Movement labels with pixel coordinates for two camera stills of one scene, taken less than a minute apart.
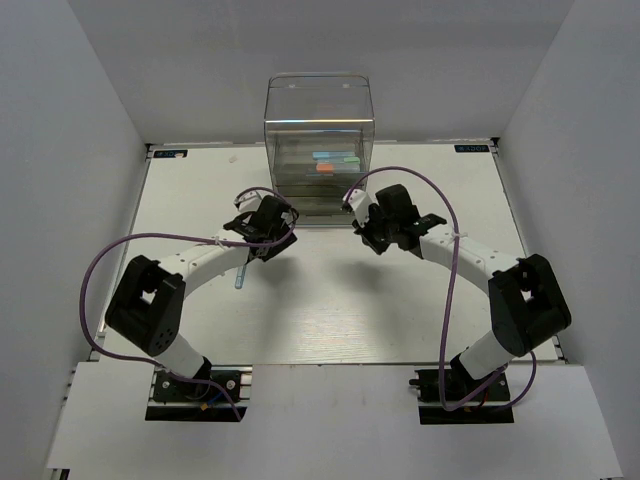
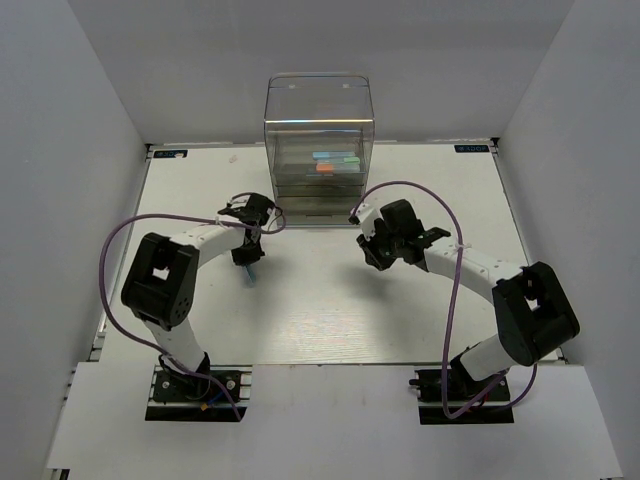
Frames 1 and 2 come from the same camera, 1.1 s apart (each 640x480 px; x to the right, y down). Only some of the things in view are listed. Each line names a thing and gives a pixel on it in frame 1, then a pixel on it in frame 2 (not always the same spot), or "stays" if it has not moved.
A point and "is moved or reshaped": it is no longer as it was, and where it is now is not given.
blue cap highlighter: (331, 154) stays
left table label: (170, 154) stays
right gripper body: (379, 231) to (383, 246)
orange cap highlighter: (337, 168) stays
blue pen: (240, 277) is moved or reshaped
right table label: (471, 148) stays
